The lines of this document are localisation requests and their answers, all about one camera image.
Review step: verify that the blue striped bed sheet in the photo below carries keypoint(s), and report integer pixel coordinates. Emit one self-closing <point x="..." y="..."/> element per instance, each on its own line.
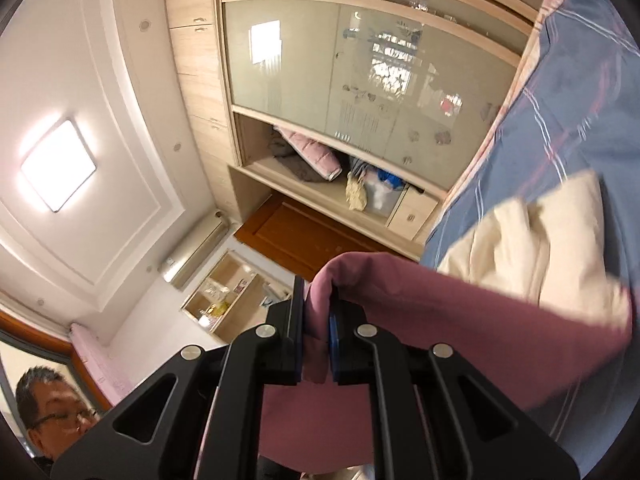
<point x="575" y="107"/>

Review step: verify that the brown wooden door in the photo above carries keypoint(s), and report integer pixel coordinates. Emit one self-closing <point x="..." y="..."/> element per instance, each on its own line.
<point x="300" y="239"/>

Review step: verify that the translucent plastic storage box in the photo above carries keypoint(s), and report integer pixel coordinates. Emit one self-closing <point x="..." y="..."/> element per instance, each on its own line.
<point x="381" y="196"/>

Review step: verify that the person's head with glasses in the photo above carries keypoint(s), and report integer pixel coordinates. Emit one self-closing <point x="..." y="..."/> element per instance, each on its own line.
<point x="52" y="411"/>

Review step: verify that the pink and white hooded jacket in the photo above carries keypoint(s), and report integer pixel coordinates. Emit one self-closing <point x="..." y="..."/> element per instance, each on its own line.
<point x="523" y="295"/>

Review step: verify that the pink puffer jacket in wardrobe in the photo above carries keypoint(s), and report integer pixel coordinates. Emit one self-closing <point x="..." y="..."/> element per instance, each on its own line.
<point x="318" y="156"/>

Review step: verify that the white wall air conditioner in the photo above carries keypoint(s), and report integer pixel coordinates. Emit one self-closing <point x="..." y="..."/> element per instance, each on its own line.
<point x="192" y="251"/>

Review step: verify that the yellow cloth on box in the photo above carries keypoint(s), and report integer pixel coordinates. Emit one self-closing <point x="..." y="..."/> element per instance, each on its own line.
<point x="355" y="193"/>

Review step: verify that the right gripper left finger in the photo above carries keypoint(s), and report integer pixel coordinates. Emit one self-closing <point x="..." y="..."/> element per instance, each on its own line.
<point x="198" y="416"/>

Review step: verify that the light wood sliding wardrobe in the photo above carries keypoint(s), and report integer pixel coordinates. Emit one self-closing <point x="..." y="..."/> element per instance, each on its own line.
<point x="408" y="86"/>

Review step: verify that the open wall shelf unit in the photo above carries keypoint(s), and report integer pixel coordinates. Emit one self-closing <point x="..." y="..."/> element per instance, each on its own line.
<point x="233" y="297"/>

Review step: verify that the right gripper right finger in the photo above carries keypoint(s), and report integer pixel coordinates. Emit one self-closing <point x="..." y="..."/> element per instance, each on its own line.
<point x="433" y="415"/>

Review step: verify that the square ceiling light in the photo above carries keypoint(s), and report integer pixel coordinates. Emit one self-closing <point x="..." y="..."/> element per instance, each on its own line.
<point x="56" y="167"/>

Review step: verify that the blue garment in wardrobe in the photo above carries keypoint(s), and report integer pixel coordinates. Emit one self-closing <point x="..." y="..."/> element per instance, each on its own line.
<point x="390" y="179"/>

